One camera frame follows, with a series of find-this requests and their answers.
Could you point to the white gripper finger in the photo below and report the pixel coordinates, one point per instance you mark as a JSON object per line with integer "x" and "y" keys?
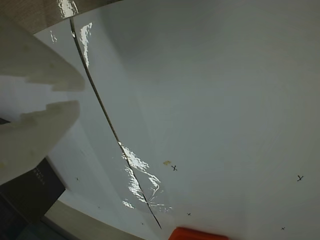
{"x": 37, "y": 62}
{"x": 35, "y": 135}

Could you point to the orange square block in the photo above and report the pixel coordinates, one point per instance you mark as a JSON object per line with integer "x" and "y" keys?
{"x": 195, "y": 235}

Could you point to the dark brown box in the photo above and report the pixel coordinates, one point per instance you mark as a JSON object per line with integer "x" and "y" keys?
{"x": 45, "y": 190}

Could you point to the clear tape strip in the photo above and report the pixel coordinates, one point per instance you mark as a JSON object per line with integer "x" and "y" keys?
{"x": 86, "y": 35}
{"x": 135, "y": 160}

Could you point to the white paper sheet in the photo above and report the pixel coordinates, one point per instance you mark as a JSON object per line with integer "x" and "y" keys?
{"x": 95, "y": 155}
{"x": 225, "y": 100}

